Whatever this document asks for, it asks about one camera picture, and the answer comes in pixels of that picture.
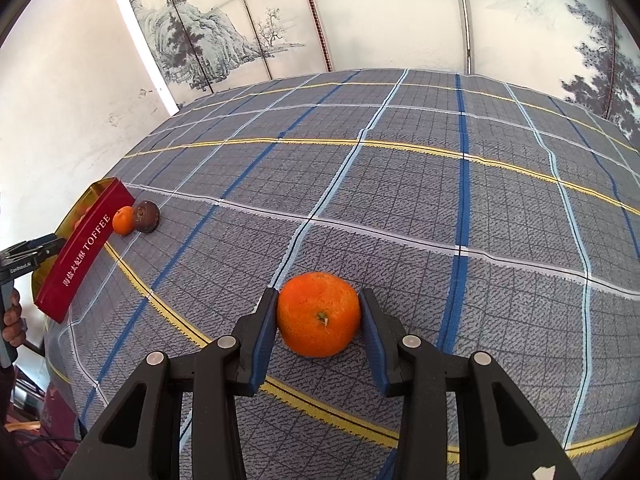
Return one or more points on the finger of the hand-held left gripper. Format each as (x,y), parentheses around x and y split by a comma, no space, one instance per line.
(47,255)
(42,241)

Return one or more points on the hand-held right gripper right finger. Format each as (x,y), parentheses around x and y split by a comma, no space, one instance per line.
(374,342)

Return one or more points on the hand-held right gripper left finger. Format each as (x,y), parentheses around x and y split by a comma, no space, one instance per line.
(262,342)

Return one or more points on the red and gold tin box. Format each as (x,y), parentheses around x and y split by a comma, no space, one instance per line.
(82,252)

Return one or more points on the orange tangerine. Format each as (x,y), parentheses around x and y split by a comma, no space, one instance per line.
(319,312)
(123,221)

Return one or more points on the person's left hand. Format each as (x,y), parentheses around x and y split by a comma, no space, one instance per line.
(14,320)

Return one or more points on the dark brown passion fruit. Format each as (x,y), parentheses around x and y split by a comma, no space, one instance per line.
(147,216)

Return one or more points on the grey checked tablecloth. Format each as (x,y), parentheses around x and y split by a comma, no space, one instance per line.
(400,185)

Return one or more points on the landscape painted folding screen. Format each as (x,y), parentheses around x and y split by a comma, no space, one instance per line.
(400,10)

